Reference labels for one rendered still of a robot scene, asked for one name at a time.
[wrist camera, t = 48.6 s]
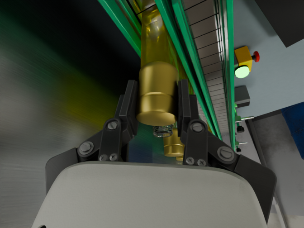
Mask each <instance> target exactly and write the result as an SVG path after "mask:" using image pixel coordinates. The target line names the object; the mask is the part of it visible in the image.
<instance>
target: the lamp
mask: <svg viewBox="0 0 304 228"><path fill-rule="evenodd" d="M234 72H235V74H236V77H238V78H243V77H246V76H247V75H248V74H249V68H248V66H247V65H241V66H239V67H237V68H236V69H235V70H234Z"/></svg>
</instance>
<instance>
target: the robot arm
mask: <svg viewBox="0 0 304 228"><path fill-rule="evenodd" d="M137 98H138V82H137V81H135V80H129V81H128V84H127V88H126V91H125V94H124V95H120V98H119V102H118V105H117V108H116V111H115V115H114V118H110V119H108V120H107V121H106V122H105V123H104V125H103V129H102V130H100V131H99V132H98V133H96V134H95V135H93V136H92V137H90V138H89V139H87V140H85V141H84V142H83V143H81V144H80V146H79V147H78V148H76V147H75V148H73V149H70V150H68V151H66V152H63V153H61V154H59V155H56V156H54V157H52V158H51V159H49V160H48V161H47V163H46V166H45V175H46V198H45V199H44V201H43V203H42V206H41V208H40V210H39V212H38V214H37V216H36V218H35V221H34V223H33V225H32V227H31V228H268V227H267V224H268V219H269V215H270V210H271V205H272V201H273V197H274V192H275V188H276V183H277V177H276V175H275V173H274V172H273V171H272V170H271V169H270V168H268V167H266V166H264V165H262V164H260V163H258V162H256V161H254V160H252V159H250V158H248V157H246V156H244V155H242V154H240V155H239V154H237V153H236V152H235V151H234V150H233V149H232V148H231V147H230V146H229V145H227V144H226V143H224V142H223V141H222V140H220V139H219V138H218V137H216V136H215V135H214V134H212V133H211V132H210V131H208V126H207V124H206V123H205V122H204V121H203V120H200V118H199V111H198V104H197V97H196V95H190V94H189V89H188V80H187V79H181V81H178V120H177V136H178V137H180V140H181V142H182V143H183V144H184V145H185V146H184V155H183V163H182V165H173V164H157V163H138V162H129V161H128V155H129V142H130V141H131V140H132V139H134V137H135V136H136V135H137V132H138V125H139V121H137V119H136V116H135V115H136V107H137ZM208 166H209V167H208Z"/></svg>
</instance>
